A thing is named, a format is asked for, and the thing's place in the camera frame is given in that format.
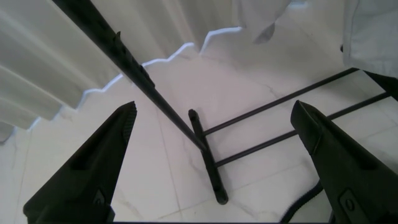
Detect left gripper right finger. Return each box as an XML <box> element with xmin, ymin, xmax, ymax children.
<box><xmin>290</xmin><ymin>100</ymin><xmax>398</xmax><ymax>223</ymax></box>

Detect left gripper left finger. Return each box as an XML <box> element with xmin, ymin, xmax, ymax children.
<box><xmin>23</xmin><ymin>101</ymin><xmax>137</xmax><ymax>223</ymax></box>

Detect pale grey shorts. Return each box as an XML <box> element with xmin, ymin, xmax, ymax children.
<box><xmin>238</xmin><ymin>0</ymin><xmax>398</xmax><ymax>78</ymax></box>

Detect black clothes rack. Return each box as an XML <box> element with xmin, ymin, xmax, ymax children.
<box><xmin>52</xmin><ymin>0</ymin><xmax>398</xmax><ymax>205</ymax></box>

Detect white curtain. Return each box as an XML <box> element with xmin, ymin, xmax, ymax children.
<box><xmin>0</xmin><ymin>0</ymin><xmax>243</xmax><ymax>144</ymax></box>

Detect black cable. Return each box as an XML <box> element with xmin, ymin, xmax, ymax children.
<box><xmin>279</xmin><ymin>180</ymin><xmax>325</xmax><ymax>223</ymax></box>

